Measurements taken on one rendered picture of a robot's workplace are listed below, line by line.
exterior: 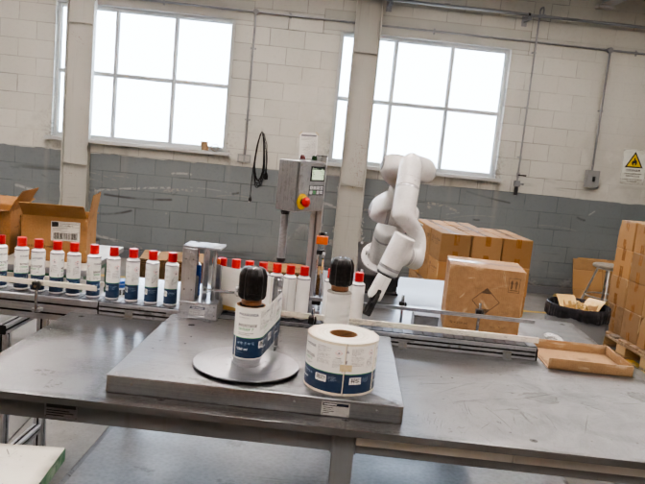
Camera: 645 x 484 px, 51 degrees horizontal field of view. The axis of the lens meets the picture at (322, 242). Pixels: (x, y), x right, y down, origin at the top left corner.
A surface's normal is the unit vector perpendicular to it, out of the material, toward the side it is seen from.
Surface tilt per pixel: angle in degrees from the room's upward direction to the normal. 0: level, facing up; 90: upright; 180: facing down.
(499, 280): 90
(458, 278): 90
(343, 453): 90
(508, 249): 90
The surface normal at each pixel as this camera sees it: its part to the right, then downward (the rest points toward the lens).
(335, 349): -0.27, 0.11
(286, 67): 0.04, 0.15
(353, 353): 0.30, 0.16
